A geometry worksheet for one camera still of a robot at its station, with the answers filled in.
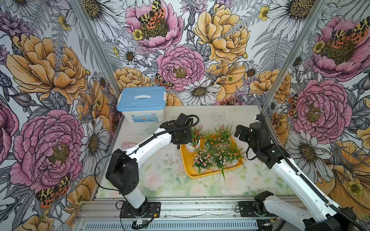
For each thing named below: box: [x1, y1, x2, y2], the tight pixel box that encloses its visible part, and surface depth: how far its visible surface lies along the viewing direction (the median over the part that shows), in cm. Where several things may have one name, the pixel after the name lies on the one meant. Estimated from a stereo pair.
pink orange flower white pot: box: [213, 149, 236, 185], surface depth 79 cm
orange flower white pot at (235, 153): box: [224, 145, 248, 168], surface depth 83 cm
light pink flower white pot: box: [191, 148, 214, 180], surface depth 77 cm
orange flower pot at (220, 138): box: [206, 122, 233, 150], surface depth 87 cm
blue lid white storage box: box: [116, 86, 167, 124], surface depth 107 cm
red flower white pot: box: [185, 124, 205, 153], surface depth 84 cm
